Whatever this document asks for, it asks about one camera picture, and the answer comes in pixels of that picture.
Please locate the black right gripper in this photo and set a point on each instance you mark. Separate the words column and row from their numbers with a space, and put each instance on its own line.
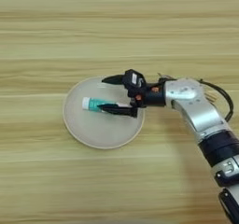
column 152, row 95

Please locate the green white glue stick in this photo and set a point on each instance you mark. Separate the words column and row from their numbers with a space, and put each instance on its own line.
column 91, row 104

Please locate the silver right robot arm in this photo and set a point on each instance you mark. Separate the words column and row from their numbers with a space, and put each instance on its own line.
column 205, row 115

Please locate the small black box white label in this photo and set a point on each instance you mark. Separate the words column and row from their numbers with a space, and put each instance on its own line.
column 133, row 78

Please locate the round beige plate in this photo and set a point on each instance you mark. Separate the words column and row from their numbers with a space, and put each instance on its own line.
column 96, row 131

